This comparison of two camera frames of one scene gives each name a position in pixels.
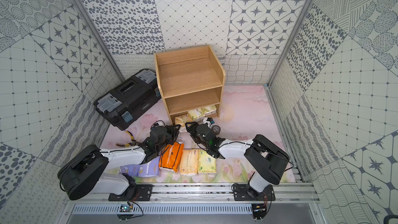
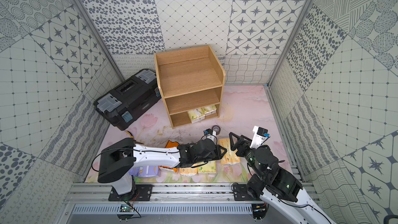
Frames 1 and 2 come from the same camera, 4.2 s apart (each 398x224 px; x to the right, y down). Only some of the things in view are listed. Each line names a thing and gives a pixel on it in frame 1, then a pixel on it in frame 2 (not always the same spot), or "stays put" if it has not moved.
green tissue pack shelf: [207, 163] stays put
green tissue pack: [210, 110] stays put
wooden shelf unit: [189, 79] stays put
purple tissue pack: [150, 169] stays put
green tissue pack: [197, 113] stays put
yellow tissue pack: [182, 120] -> [230, 157]
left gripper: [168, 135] -> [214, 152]
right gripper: [193, 129] -> [241, 141]
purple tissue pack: [133, 170] stays put
